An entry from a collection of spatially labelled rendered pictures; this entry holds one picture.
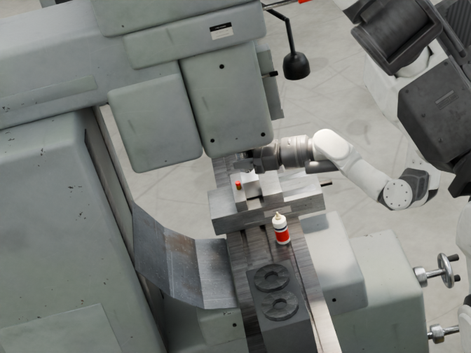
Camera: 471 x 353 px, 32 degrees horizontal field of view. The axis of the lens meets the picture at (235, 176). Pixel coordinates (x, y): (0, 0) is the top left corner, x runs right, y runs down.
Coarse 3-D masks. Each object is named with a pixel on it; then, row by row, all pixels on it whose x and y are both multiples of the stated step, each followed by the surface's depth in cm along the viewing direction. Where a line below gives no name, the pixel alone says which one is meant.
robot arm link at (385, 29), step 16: (368, 0) 156; (384, 0) 159; (400, 0) 158; (352, 16) 159; (368, 16) 160; (384, 16) 158; (400, 16) 157; (416, 16) 157; (368, 32) 159; (384, 32) 158; (400, 32) 158; (416, 32) 161; (384, 48) 159
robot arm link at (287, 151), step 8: (272, 144) 223; (280, 144) 220; (288, 144) 218; (256, 152) 221; (264, 152) 220; (272, 152) 220; (280, 152) 219; (288, 152) 218; (256, 160) 219; (264, 160) 219; (272, 160) 219; (280, 160) 221; (288, 160) 218; (296, 160) 218; (256, 168) 219; (264, 168) 221; (272, 168) 220; (288, 168) 221
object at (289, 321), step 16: (256, 272) 204; (272, 272) 204; (288, 272) 202; (256, 288) 202; (272, 288) 199; (288, 288) 199; (256, 304) 197; (272, 304) 195; (288, 304) 193; (304, 304) 194; (272, 320) 192; (288, 320) 191; (304, 320) 190; (272, 336) 191; (288, 336) 192; (304, 336) 193; (272, 352) 194; (288, 352) 195; (304, 352) 196
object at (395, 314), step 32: (384, 256) 256; (384, 288) 246; (416, 288) 243; (192, 320) 252; (352, 320) 244; (384, 320) 246; (416, 320) 248; (192, 352) 243; (224, 352) 245; (352, 352) 252; (384, 352) 254; (416, 352) 256
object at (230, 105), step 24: (240, 48) 194; (192, 72) 196; (216, 72) 197; (240, 72) 198; (192, 96) 201; (216, 96) 201; (240, 96) 202; (264, 96) 204; (216, 120) 205; (240, 120) 206; (264, 120) 207; (216, 144) 209; (240, 144) 210; (264, 144) 211
